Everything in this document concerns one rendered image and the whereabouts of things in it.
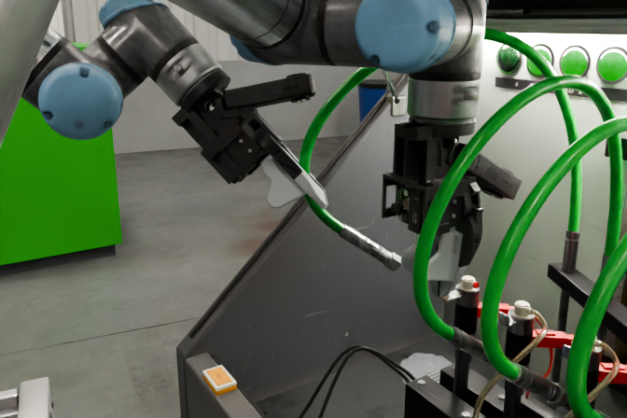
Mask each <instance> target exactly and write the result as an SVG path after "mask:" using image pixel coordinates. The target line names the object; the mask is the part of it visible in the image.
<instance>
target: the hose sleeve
mask: <svg viewBox="0 0 627 418"><path fill-rule="evenodd" d="M337 235H338V236H340V237H342V238H343V240H345V241H347V242H348V243H349V244H352V245H354V246H356V247H357V248H359V249H361V250H362V251H364V252H365V253H367V254H369V255H370V256H372V257H373V258H376V259H377V260H378V261H381V263H383V264H387V263H389V262H390V260H391V258H392V253H391V252H389V251H388V250H386V249H385V248H384V247H381V246H380V245H379V244H376V243H374V242H373V241H372V240H371V239H369V238H367V237H366V236H364V235H363V234H361V233H360V232H358V231H357V230H354V229H353V228H352V227H349V226H348V225H346V224H345V223H343V229H342V230H341V232H340V233H337Z"/></svg>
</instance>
